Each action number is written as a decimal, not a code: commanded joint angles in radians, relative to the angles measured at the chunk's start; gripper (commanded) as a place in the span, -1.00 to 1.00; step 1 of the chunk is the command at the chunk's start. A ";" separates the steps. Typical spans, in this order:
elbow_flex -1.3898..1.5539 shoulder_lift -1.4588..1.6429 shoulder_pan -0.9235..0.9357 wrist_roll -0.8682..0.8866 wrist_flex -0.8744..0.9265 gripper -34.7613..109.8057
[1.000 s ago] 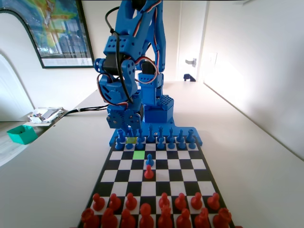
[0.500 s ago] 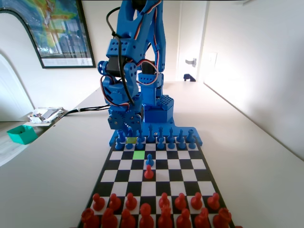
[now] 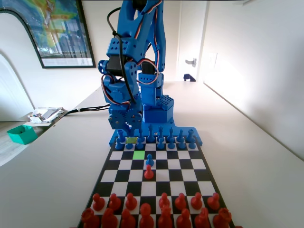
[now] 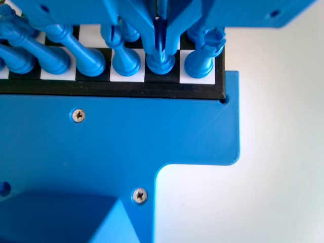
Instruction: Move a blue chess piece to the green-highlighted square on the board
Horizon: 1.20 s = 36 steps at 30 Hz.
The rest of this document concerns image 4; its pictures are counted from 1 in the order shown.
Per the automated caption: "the blue knight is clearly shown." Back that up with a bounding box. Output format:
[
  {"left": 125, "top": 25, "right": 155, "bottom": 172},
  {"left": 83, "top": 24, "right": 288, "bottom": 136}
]
[{"left": 146, "top": 20, "right": 176, "bottom": 76}]

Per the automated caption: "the black and white chessboard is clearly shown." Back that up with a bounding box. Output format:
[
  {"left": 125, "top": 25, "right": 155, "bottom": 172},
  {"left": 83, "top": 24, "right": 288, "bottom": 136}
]
[{"left": 0, "top": 16, "right": 226, "bottom": 100}]

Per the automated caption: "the blue bishop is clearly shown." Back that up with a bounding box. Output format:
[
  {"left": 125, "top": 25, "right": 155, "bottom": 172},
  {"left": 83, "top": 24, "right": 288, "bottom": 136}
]
[
  {"left": 100, "top": 24, "right": 142, "bottom": 77},
  {"left": 0, "top": 44, "right": 36, "bottom": 74}
]

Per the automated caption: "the blue rook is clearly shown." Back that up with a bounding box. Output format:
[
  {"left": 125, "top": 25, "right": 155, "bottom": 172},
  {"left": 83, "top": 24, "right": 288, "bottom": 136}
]
[{"left": 184, "top": 27, "right": 226, "bottom": 79}]

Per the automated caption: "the blue queen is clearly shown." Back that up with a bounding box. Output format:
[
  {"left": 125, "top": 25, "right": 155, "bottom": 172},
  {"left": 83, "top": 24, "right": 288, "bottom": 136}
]
[{"left": 0, "top": 5, "right": 72, "bottom": 75}]

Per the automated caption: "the silver screw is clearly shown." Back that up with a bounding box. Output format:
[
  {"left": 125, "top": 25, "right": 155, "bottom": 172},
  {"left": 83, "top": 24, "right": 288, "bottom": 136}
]
[
  {"left": 132, "top": 187, "right": 148, "bottom": 204},
  {"left": 72, "top": 108, "right": 86, "bottom": 123}
]

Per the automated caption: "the blue base plate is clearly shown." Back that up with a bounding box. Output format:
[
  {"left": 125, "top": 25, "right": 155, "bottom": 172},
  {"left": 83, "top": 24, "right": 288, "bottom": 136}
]
[{"left": 0, "top": 70, "right": 240, "bottom": 243}]

